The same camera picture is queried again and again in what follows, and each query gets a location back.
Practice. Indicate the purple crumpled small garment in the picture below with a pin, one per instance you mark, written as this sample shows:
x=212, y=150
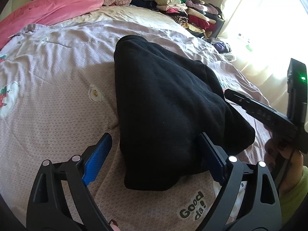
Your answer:
x=222, y=47

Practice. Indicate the pink blanket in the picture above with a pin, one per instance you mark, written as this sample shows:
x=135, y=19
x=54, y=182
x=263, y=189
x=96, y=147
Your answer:
x=45, y=12

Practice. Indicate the green sleeve forearm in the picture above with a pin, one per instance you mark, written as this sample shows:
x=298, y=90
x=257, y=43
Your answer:
x=291, y=201

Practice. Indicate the black printed t-shirt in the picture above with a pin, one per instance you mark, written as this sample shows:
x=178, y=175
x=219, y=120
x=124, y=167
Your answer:
x=164, y=102

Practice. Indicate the cream quilt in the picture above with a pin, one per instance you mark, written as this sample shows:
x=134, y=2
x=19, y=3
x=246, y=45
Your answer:
x=131, y=14

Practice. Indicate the person's right hand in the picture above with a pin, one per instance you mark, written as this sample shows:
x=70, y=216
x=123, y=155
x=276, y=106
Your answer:
x=292, y=171

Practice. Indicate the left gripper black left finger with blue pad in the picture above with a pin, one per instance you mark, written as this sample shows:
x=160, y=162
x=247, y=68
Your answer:
x=60, y=198

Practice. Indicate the stack of folded colourful clothes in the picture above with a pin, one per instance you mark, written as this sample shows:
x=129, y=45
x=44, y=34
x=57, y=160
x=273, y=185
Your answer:
x=199, y=18

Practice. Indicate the dark navy garment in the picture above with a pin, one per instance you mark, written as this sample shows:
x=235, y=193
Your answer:
x=151, y=5

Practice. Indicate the lilac strawberry print bedsheet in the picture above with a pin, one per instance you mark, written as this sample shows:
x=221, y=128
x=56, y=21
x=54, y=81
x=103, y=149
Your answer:
x=58, y=97

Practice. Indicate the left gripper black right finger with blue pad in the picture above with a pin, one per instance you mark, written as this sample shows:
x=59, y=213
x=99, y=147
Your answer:
x=247, y=200

